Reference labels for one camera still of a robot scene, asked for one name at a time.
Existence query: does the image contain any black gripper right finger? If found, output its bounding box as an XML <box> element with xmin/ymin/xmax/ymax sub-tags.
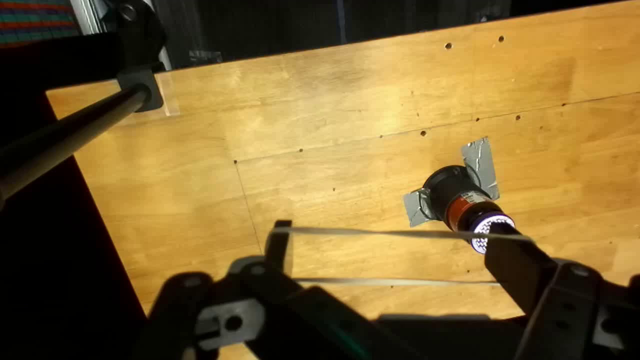
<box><xmin>483</xmin><ymin>232</ymin><xmax>560</xmax><ymax>316</ymax></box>

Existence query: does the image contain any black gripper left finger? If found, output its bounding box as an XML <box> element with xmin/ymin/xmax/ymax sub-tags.
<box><xmin>262</xmin><ymin>219</ymin><xmax>297</xmax><ymax>273</ymax></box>

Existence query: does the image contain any grey pole base clamp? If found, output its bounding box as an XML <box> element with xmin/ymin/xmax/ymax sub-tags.
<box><xmin>114</xmin><ymin>67</ymin><xmax>167</xmax><ymax>114</ymax></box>

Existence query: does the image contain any black stand pole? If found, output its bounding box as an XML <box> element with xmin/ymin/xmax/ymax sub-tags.
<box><xmin>0</xmin><ymin>85</ymin><xmax>152</xmax><ymax>205</ymax></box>

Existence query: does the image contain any large grey duct tape piece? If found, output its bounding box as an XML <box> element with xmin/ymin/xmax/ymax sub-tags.
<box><xmin>462</xmin><ymin>137</ymin><xmax>503</xmax><ymax>203</ymax></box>

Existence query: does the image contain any small grey duct tape piece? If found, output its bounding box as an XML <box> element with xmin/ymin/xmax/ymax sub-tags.
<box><xmin>403</xmin><ymin>186</ymin><xmax>440</xmax><ymax>231</ymax></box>

